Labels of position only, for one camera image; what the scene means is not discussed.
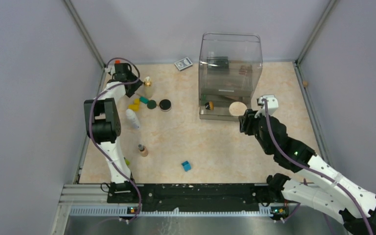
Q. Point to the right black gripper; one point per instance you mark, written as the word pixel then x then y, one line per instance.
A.
pixel 247 120

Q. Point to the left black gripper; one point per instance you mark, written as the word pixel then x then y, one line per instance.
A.
pixel 136 83

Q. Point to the black round compact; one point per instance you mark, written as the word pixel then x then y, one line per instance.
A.
pixel 165 105

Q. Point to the foundation bottle black cap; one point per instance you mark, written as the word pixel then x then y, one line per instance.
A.
pixel 143 150

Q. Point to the clear acrylic makeup organizer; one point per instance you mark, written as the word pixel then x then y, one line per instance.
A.
pixel 230 66

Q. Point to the blue toy brick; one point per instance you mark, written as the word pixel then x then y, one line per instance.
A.
pixel 186 166

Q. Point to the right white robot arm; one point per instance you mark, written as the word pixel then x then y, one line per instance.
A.
pixel 338 197

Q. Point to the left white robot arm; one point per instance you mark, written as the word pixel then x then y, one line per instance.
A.
pixel 104 128

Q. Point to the teal block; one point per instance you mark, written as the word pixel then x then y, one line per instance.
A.
pixel 144 100

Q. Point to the dark green round disc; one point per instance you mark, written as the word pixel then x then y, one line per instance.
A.
pixel 151 104

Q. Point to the white squeeze bottle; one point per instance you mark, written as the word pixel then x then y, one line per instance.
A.
pixel 133 119

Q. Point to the playing card box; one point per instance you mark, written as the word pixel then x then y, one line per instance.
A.
pixel 183 64

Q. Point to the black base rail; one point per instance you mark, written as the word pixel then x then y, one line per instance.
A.
pixel 236 197

